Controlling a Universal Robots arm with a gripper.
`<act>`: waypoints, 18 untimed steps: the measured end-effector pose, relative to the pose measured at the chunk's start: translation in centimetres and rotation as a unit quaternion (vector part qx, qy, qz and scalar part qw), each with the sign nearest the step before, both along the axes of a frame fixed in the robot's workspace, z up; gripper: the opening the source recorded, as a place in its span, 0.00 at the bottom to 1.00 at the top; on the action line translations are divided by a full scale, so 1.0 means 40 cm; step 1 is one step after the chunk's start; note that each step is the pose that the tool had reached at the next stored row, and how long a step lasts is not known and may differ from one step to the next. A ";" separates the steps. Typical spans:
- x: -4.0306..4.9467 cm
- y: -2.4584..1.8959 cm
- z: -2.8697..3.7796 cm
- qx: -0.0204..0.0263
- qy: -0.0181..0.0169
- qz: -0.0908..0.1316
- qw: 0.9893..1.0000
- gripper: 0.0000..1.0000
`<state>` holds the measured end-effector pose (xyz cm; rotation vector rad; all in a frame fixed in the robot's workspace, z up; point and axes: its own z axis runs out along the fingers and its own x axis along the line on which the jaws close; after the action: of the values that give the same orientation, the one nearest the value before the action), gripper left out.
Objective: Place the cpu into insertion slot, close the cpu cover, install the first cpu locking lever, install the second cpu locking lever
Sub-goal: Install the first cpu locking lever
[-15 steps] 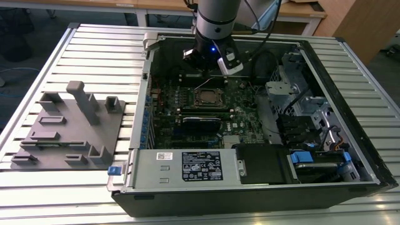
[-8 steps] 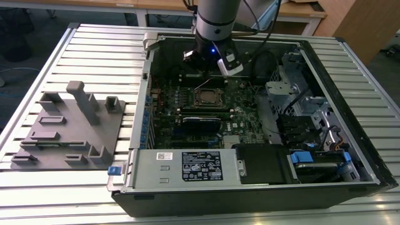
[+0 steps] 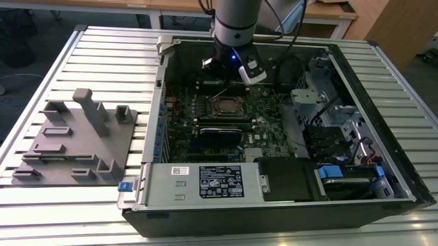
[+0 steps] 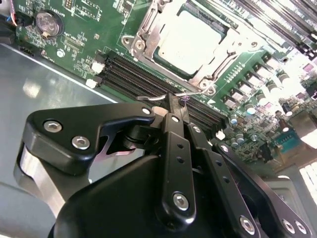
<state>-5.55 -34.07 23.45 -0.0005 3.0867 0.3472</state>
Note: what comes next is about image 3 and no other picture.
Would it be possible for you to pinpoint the black RAM slot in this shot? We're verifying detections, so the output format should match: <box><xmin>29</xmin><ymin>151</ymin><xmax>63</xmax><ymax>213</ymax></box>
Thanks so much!
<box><xmin>201</xmin><ymin>79</ymin><xmax>249</xmax><ymax>95</ymax></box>
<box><xmin>198</xmin><ymin>117</ymin><xmax>253</xmax><ymax>124</ymax></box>

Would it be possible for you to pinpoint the grey case latch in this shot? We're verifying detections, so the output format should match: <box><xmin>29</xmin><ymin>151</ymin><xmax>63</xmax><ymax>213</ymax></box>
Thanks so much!
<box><xmin>155</xmin><ymin>35</ymin><xmax>174</xmax><ymax>56</ymax></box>

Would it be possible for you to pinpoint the silver metal drive cage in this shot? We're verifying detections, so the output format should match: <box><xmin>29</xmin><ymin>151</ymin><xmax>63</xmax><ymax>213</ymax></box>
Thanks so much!
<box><xmin>290</xmin><ymin>57</ymin><xmax>369</xmax><ymax>144</ymax></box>

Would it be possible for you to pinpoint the black graphics card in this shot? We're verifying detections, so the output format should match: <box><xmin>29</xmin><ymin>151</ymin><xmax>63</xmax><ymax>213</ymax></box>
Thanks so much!
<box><xmin>199</xmin><ymin>127</ymin><xmax>245</xmax><ymax>149</ymax></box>

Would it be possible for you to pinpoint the green motherboard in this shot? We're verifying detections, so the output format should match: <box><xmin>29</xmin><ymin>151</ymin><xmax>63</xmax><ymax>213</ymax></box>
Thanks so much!
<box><xmin>161</xmin><ymin>86</ymin><xmax>309</xmax><ymax>163</ymax></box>

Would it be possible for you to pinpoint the black plastic disk bay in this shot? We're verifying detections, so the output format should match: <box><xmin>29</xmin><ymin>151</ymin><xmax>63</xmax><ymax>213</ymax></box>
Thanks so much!
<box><xmin>305</xmin><ymin>125</ymin><xmax>353</xmax><ymax>158</ymax></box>

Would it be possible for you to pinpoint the black fan shroud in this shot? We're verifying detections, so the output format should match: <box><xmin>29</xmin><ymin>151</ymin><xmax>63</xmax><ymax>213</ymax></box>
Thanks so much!
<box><xmin>256</xmin><ymin>157</ymin><xmax>326</xmax><ymax>203</ymax></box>

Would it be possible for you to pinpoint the wooden cabinet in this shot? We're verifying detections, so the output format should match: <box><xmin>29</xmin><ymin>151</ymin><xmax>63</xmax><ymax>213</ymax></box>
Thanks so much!
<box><xmin>342</xmin><ymin>0</ymin><xmax>438</xmax><ymax>71</ymax></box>

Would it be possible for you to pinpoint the hard disk in blue carrier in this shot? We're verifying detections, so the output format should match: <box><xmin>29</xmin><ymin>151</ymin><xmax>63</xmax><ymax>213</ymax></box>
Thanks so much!
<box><xmin>316</xmin><ymin>165</ymin><xmax>385</xmax><ymax>202</ymax></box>

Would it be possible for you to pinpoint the grey parts rack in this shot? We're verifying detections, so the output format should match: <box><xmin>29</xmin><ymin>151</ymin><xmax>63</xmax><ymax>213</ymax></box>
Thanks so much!
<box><xmin>11</xmin><ymin>88</ymin><xmax>141</xmax><ymax>186</ymax></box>

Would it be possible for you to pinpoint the silver power supply unit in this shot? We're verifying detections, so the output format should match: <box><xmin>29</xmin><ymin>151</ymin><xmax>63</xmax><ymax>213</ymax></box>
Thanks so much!
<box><xmin>137</xmin><ymin>162</ymin><xmax>266</xmax><ymax>207</ymax></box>

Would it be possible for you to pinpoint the black chair base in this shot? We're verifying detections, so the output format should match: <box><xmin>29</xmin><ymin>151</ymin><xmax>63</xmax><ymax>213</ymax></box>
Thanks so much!
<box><xmin>422</xmin><ymin>48</ymin><xmax>438</xmax><ymax>64</ymax></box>

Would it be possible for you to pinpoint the black office chair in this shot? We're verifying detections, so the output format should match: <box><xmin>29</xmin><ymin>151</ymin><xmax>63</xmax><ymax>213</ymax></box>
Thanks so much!
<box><xmin>0</xmin><ymin>12</ymin><xmax>39</xmax><ymax>69</ymax></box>

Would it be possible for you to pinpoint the black PC case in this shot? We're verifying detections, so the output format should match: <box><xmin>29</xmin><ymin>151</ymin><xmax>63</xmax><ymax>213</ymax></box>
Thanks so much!
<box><xmin>117</xmin><ymin>34</ymin><xmax>437</xmax><ymax>238</ymax></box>

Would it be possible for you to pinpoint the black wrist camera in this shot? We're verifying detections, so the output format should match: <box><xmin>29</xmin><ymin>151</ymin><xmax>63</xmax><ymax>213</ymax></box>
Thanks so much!
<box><xmin>201</xmin><ymin>58</ymin><xmax>221</xmax><ymax>71</ymax></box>

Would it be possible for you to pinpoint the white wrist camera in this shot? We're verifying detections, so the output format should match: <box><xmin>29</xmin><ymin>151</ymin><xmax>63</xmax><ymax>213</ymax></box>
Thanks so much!
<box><xmin>238</xmin><ymin>55</ymin><xmax>268</xmax><ymax>85</ymax></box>

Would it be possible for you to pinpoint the thick black looped cable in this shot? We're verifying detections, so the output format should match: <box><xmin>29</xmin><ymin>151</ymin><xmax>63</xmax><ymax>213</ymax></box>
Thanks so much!
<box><xmin>277</xmin><ymin>54</ymin><xmax>306</xmax><ymax>89</ymax></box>

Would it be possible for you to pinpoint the thin black case cable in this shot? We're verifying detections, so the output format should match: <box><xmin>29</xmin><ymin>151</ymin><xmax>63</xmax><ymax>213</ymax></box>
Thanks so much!
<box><xmin>310</xmin><ymin>93</ymin><xmax>341</xmax><ymax>126</ymax></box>

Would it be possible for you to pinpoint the wooden desk white frame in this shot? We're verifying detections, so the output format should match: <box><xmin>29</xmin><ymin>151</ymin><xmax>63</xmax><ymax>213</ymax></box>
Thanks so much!
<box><xmin>0</xmin><ymin>0</ymin><xmax>162</xmax><ymax>29</ymax></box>
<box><xmin>150</xmin><ymin>0</ymin><xmax>360</xmax><ymax>39</ymax></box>

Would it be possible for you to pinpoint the black wire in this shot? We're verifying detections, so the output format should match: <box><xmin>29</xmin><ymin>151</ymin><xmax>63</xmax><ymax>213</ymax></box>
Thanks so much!
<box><xmin>352</xmin><ymin>137</ymin><xmax>374</xmax><ymax>161</ymax></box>

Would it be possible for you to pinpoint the blue floor cable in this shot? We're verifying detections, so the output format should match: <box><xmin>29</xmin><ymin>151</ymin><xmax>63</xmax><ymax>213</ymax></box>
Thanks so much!
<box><xmin>0</xmin><ymin>73</ymin><xmax>45</xmax><ymax>83</ymax></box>

